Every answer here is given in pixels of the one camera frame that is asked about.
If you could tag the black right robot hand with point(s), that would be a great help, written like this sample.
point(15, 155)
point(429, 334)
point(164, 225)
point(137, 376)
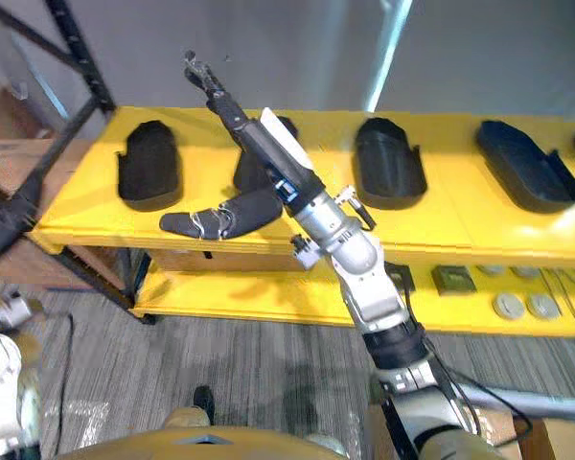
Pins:
point(268, 144)

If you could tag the black plastic housing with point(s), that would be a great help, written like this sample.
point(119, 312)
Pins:
point(250, 175)
point(388, 165)
point(527, 167)
point(148, 167)

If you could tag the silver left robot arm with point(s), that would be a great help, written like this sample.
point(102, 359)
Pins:
point(0, 374)

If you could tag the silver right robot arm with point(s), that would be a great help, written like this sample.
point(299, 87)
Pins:
point(364, 268)

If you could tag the yellow shelf board with parts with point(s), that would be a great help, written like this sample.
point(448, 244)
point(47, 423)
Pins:
point(268, 292)

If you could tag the yellow shelf board with housings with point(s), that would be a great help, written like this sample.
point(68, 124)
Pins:
point(460, 215)

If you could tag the square dark green part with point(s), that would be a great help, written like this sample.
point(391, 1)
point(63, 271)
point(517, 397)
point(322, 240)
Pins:
point(402, 278)
point(453, 280)

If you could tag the stacked brown cardboard boxes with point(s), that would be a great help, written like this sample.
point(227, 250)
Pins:
point(14, 144)

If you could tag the round grey disc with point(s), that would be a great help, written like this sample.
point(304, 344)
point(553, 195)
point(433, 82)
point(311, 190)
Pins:
point(508, 306)
point(525, 271)
point(544, 306)
point(491, 269)

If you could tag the dark robot foot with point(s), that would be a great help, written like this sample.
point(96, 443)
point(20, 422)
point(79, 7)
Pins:
point(204, 401)

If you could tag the robot leg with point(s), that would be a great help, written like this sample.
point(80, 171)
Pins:
point(187, 418)

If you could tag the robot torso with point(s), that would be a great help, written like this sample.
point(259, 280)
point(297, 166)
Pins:
point(196, 445)

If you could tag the thin dark rods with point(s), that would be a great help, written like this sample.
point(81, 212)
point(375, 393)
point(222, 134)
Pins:
point(563, 292)

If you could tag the grey pipe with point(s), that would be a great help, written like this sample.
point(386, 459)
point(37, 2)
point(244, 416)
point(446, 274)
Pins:
point(532, 402)

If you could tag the brown cardboard box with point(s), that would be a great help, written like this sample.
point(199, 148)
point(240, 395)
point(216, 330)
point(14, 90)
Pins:
point(556, 438)

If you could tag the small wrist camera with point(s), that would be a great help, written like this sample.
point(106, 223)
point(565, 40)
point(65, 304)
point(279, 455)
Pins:
point(305, 251)

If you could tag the black metal shelf frame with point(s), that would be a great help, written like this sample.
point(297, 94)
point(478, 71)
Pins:
point(81, 62)

